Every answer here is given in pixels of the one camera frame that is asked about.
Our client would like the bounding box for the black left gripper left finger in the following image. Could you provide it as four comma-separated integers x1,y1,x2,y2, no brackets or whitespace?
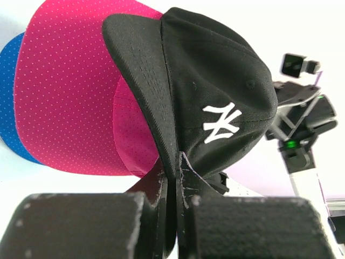
1,172,167,258

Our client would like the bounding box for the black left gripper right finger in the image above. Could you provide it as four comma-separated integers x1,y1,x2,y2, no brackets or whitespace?
176,153,336,258

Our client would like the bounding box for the magenta hat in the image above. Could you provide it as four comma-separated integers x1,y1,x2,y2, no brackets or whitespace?
14,1,161,178

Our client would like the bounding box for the black baseball cap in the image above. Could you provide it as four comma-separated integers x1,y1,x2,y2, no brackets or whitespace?
102,8,278,179

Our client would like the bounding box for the blue baseball cap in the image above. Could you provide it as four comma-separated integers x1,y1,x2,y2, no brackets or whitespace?
1,33,40,164

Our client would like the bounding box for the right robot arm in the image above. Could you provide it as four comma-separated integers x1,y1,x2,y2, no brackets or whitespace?
265,81,344,244

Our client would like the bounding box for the white plastic basket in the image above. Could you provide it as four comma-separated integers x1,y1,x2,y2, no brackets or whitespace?
219,172,263,197

